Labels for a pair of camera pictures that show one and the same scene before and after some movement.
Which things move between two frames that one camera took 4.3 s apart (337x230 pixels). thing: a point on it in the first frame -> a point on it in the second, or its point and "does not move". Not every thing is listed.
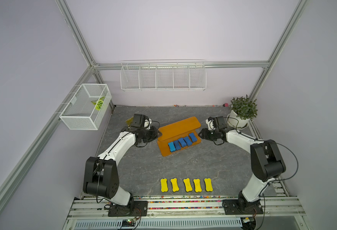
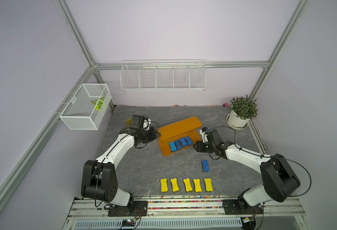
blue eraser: [187, 141] does not move
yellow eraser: [197, 186] does not move
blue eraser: [182, 142] does not move
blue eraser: [192, 137] -> [205, 166]
